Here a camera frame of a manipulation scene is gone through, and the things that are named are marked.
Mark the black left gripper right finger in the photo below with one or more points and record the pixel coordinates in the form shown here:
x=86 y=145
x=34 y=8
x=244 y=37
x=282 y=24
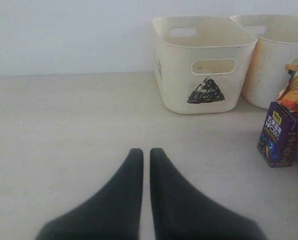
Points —
x=180 y=211

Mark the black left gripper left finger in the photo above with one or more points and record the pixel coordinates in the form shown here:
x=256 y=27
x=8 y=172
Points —
x=112 y=213

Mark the orange chip bag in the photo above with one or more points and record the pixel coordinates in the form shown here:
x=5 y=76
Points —
x=288 y=97

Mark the purple juice carton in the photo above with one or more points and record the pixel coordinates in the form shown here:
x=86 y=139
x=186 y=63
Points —
x=278 y=142

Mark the cream bin with triangle mark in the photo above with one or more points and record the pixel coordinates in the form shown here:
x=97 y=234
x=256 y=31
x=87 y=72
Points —
x=200 y=62

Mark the cream bin with square mark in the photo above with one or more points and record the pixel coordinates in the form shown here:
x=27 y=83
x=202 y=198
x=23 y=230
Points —
x=276 y=47

